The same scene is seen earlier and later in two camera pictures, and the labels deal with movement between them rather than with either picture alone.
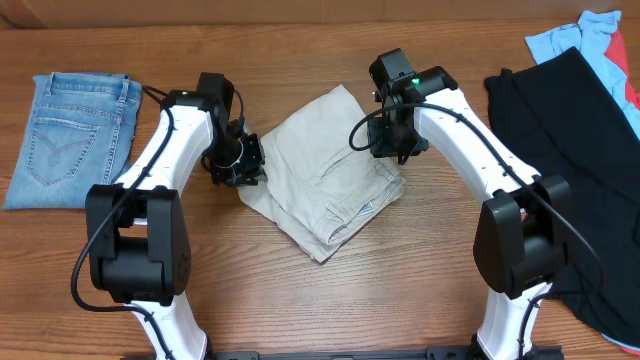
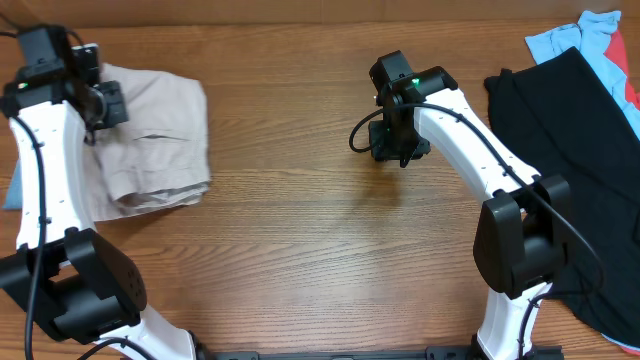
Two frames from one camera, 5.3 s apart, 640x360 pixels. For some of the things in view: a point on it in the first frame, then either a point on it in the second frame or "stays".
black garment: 562,119 stays
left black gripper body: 232,160 -> 115,114
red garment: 615,53 stays
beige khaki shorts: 322,185 -> 157,155
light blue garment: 590,36 stays
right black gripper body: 395,139 stays
